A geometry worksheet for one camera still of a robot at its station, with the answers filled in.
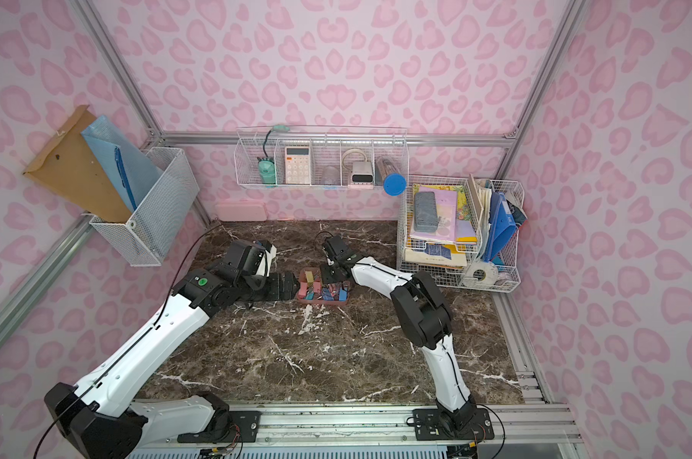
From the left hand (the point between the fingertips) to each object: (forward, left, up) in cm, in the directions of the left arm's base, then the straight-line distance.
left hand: (285, 280), depth 75 cm
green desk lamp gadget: (+36, +9, +10) cm, 39 cm away
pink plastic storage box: (+8, -4, -18) cm, 20 cm away
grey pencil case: (+22, -40, +2) cm, 46 cm away
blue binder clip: (+7, -14, -20) cm, 25 cm away
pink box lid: (+45, +29, -18) cm, 57 cm away
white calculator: (+40, +1, +8) cm, 41 cm away
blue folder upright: (+21, -64, -2) cm, 68 cm away
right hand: (+15, -8, -18) cm, 24 cm away
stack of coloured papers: (+22, -50, -1) cm, 55 cm away
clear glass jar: (+39, -10, +4) cm, 41 cm away
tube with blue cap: (+26, -30, +12) cm, 41 cm away
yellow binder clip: (+13, -3, -19) cm, 23 cm away
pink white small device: (+34, -20, +9) cm, 41 cm away
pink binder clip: (+9, -5, -18) cm, 21 cm away
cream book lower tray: (+13, -44, -6) cm, 46 cm away
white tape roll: (+11, -63, -17) cm, 66 cm away
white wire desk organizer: (+28, -56, +6) cm, 63 cm away
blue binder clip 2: (+7, -9, -21) cm, 23 cm away
